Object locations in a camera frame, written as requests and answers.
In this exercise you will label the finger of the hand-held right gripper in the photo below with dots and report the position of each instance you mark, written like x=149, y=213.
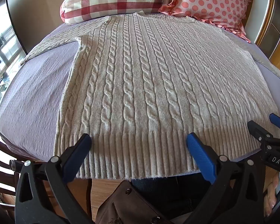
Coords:
x=278, y=120
x=256, y=130

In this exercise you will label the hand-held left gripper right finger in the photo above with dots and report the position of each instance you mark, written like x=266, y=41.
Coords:
x=200, y=156

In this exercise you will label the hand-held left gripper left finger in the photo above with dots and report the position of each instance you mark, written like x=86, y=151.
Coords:
x=80, y=148

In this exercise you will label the person's right hand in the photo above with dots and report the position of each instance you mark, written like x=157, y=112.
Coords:
x=270, y=196

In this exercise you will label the dark blue jeans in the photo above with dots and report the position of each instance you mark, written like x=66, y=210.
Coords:
x=175, y=193

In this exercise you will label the brown leather bag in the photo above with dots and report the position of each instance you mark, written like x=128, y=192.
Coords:
x=123, y=205

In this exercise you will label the wooden chair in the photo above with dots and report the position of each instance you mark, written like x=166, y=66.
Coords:
x=2, y=175

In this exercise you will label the wooden headboard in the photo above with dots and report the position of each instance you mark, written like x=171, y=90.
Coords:
x=268, y=30

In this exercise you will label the window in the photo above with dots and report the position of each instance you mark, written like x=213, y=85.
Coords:
x=4, y=58

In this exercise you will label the pink polka dot pillow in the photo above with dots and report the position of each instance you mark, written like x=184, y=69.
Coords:
x=212, y=3

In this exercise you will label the red plaid pillow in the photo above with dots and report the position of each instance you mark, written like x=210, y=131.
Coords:
x=114, y=1

